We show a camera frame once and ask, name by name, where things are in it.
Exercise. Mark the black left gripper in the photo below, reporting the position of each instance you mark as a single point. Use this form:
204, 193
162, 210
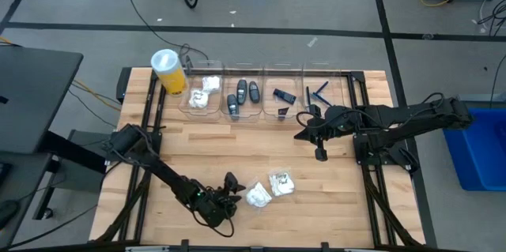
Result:
213, 206

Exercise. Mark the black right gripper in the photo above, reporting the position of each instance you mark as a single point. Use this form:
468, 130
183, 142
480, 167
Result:
336, 121

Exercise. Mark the clear vanity pack bag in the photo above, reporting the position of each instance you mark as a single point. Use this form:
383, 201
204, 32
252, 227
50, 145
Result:
199, 99
257, 196
211, 83
281, 184

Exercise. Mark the dark blue block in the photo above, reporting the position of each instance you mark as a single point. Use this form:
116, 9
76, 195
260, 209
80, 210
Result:
284, 96

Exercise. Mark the grey oval toiletry container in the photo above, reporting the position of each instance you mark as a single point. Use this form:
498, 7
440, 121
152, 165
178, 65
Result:
233, 106
242, 91
254, 92

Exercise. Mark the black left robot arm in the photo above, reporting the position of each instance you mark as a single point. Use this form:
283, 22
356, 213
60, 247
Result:
158, 169

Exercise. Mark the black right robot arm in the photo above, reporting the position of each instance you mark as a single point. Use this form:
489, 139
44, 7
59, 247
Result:
415, 114

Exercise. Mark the clear plastic bin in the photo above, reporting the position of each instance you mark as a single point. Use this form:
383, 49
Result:
251, 113
189, 113
336, 86
294, 110

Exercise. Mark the yellow wipes canister white lid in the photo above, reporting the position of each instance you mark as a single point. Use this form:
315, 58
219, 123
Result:
170, 74

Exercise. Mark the black desk base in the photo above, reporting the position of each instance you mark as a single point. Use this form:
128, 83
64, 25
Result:
79, 165

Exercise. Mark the blue plastic tote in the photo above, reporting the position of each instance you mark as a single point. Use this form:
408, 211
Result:
480, 149

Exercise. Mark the grey metal bar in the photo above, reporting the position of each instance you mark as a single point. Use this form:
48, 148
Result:
480, 97

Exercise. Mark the black desk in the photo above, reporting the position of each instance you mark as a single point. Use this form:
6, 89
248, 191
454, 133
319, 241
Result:
35, 98

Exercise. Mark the black round object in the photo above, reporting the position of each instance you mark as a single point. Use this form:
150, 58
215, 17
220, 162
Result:
8, 210

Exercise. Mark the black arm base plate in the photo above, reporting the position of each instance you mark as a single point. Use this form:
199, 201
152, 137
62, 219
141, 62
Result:
359, 153
156, 141

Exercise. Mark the black aluminium table frame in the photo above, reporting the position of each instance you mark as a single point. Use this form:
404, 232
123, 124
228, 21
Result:
357, 102

